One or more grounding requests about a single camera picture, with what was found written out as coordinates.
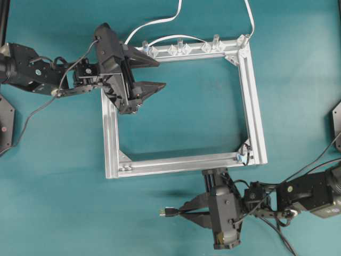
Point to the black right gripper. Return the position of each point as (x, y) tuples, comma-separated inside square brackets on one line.
[(224, 203)]

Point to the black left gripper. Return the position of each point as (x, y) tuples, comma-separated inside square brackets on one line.
[(115, 61)]

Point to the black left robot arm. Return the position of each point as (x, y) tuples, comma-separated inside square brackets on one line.
[(23, 68)]

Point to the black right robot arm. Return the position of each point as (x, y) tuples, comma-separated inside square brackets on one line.
[(317, 193)]

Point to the silver aluminium extrusion frame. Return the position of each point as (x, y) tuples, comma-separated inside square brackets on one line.
[(236, 52)]

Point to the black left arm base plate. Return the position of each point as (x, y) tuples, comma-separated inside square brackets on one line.
[(7, 123)]

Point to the black vertical rail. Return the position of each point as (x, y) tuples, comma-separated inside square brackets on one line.
[(4, 15)]

